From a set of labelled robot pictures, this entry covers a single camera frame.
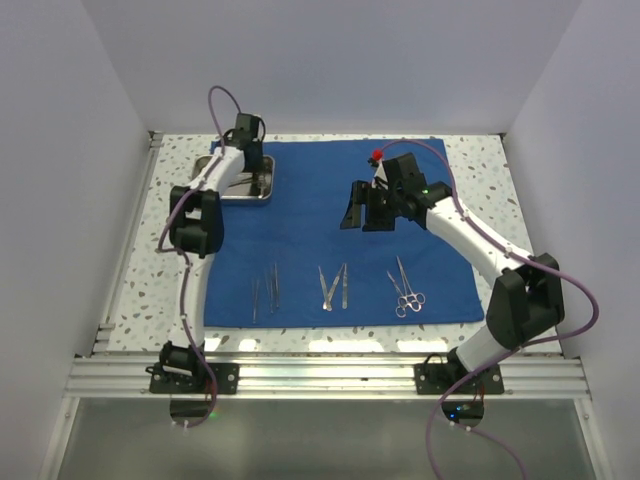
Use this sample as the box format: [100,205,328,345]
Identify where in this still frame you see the aluminium front rail frame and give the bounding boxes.
[63,353,591,400]

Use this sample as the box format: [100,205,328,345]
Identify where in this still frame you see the stainless steel instrument tray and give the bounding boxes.
[187,154,276,205]

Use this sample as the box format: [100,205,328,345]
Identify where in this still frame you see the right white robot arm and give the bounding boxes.
[340,153,565,393]

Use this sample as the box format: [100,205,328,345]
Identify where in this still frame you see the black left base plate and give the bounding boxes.
[145,363,240,395]

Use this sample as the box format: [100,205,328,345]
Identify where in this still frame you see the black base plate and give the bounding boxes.
[413,353,505,395]
[145,363,240,395]

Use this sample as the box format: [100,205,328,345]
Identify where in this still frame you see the large steel hemostat forceps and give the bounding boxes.
[396,257,426,312]

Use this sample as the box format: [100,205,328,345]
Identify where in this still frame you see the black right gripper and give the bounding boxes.
[341,180,403,232]

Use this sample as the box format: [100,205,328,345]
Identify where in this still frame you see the steel scalpel handle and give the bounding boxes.
[318,267,332,311]
[341,262,348,310]
[326,266,342,307]

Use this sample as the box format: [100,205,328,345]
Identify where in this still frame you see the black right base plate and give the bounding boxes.
[413,353,505,395]

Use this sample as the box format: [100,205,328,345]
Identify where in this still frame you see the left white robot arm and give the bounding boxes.
[158,112,266,393]

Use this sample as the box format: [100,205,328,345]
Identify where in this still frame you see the steel surgical scissors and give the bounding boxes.
[234,172,271,196]

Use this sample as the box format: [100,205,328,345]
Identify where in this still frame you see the small steel hemostat forceps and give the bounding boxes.
[387,272,408,318]

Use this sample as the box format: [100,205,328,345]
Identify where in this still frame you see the blue surgical drape cloth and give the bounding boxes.
[204,139,483,328]

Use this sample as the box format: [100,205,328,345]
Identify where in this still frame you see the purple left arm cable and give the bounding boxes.
[155,85,244,429]

